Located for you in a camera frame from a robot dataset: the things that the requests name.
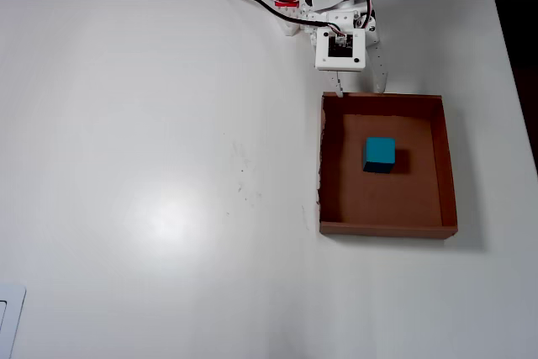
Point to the white gripper with black motor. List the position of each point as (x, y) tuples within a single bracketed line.
[(377, 65)]

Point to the blue cube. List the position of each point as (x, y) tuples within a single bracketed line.
[(380, 151)]

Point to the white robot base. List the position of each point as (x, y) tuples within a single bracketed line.
[(290, 24)]

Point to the brown cardboard box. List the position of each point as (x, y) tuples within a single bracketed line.
[(378, 203)]

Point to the white flat device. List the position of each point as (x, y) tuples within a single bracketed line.
[(17, 313)]

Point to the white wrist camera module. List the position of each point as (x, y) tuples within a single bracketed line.
[(340, 49)]

